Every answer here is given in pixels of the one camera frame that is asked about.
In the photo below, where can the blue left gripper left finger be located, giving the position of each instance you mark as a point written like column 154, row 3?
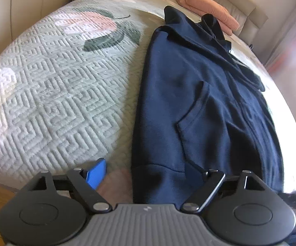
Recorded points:
column 84, row 184

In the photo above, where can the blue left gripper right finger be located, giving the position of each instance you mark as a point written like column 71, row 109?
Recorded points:
column 206, row 183

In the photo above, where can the navy zip hoodie white stripes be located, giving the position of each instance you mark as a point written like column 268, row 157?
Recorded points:
column 198, row 104

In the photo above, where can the floral quilted bedspread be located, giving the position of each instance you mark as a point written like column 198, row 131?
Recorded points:
column 69, row 87

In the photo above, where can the beige and orange curtain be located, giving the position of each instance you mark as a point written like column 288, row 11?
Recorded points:
column 281, row 44

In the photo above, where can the folded pink blanket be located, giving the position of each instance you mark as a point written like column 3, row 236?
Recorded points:
column 202, row 7

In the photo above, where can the beige padded headboard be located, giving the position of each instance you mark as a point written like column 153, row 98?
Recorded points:
column 230, row 0

